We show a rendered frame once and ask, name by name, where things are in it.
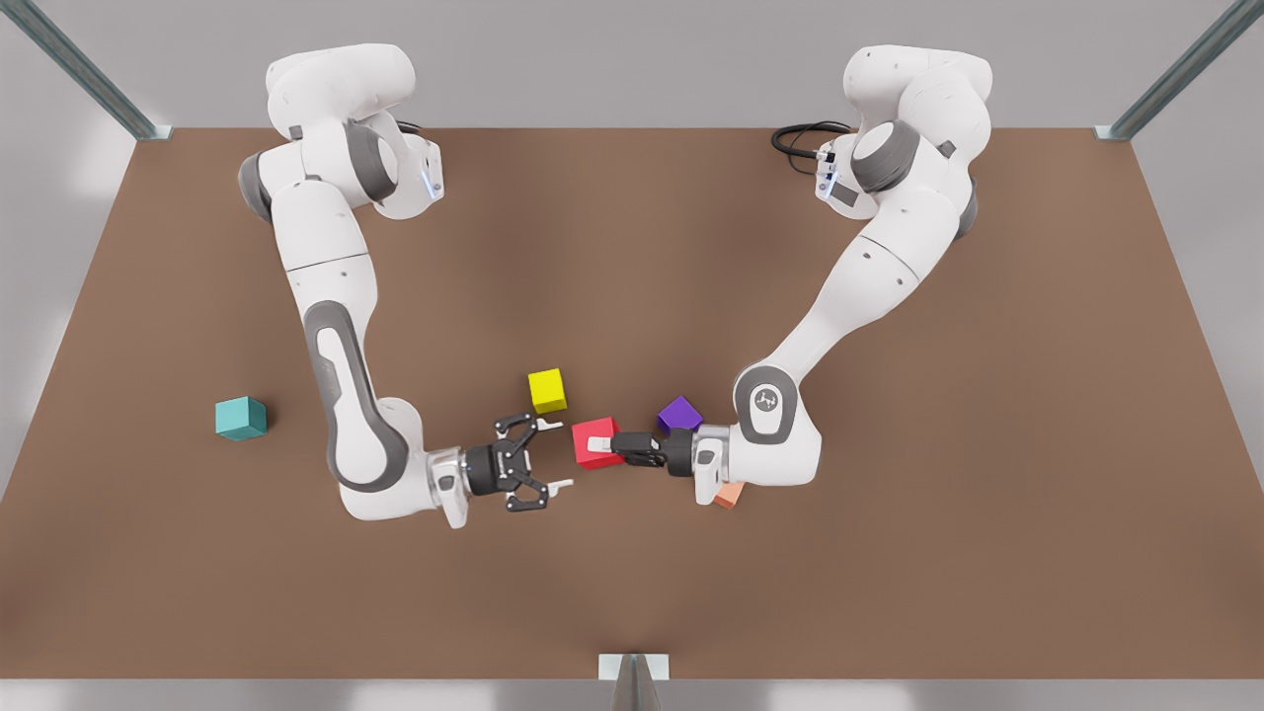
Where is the red wooden cube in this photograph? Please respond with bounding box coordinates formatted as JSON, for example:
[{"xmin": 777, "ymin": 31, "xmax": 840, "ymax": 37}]
[{"xmin": 572, "ymin": 417, "xmax": 626, "ymax": 471}]

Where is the purple wooden cube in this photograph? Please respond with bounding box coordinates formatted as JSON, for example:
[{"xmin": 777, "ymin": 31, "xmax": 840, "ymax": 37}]
[{"xmin": 657, "ymin": 395, "xmax": 705, "ymax": 436}]

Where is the yellow wooden cube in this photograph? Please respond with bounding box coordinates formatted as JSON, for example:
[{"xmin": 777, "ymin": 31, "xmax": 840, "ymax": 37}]
[{"xmin": 527, "ymin": 368, "xmax": 570, "ymax": 416}]

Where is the teal blue wooden cube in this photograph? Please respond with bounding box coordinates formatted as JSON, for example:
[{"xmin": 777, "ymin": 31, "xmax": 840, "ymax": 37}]
[{"xmin": 215, "ymin": 396, "xmax": 270, "ymax": 442}]

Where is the silver frame post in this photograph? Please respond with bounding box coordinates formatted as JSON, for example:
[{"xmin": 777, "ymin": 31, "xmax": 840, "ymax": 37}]
[
  {"xmin": 598, "ymin": 653, "xmax": 671, "ymax": 711},
  {"xmin": 1094, "ymin": 0, "xmax": 1264, "ymax": 142},
  {"xmin": 0, "ymin": 0, "xmax": 174, "ymax": 142}
]

